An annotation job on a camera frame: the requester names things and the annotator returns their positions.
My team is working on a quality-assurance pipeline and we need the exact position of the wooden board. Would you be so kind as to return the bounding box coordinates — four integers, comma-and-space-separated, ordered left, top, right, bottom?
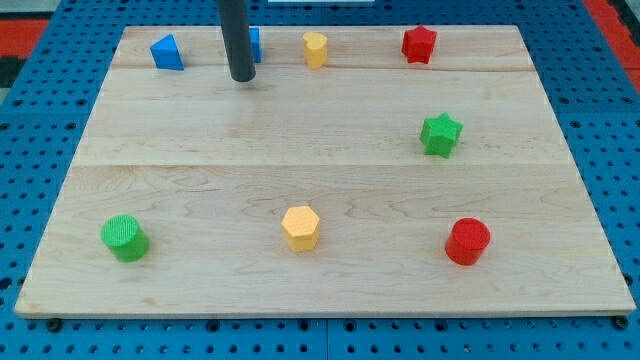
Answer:
15, 25, 636, 319

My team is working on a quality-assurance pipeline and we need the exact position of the green star block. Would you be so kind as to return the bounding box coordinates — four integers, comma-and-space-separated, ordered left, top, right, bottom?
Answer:
419, 113, 464, 158

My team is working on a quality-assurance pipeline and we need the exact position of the red cylinder block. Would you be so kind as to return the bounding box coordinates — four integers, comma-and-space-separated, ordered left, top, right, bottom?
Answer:
445, 217, 491, 266

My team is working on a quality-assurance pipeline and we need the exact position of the blue cube block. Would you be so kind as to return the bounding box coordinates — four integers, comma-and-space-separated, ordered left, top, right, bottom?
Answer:
249, 27, 262, 63

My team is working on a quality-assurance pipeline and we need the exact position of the blue triangle block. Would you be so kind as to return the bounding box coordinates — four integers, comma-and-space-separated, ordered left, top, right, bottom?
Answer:
150, 34, 184, 71

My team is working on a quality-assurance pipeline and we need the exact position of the red star block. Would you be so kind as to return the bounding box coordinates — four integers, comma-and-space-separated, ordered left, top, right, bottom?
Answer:
401, 25, 438, 64

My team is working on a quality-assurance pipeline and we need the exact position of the green cylinder block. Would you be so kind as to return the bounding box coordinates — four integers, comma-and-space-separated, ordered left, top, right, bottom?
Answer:
100, 214, 150, 262

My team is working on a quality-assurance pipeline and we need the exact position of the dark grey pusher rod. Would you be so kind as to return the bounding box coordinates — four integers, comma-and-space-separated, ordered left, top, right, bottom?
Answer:
216, 0, 256, 82

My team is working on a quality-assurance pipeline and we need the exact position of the yellow hexagon block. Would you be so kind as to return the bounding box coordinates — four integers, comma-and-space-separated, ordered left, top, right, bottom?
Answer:
281, 206, 320, 252

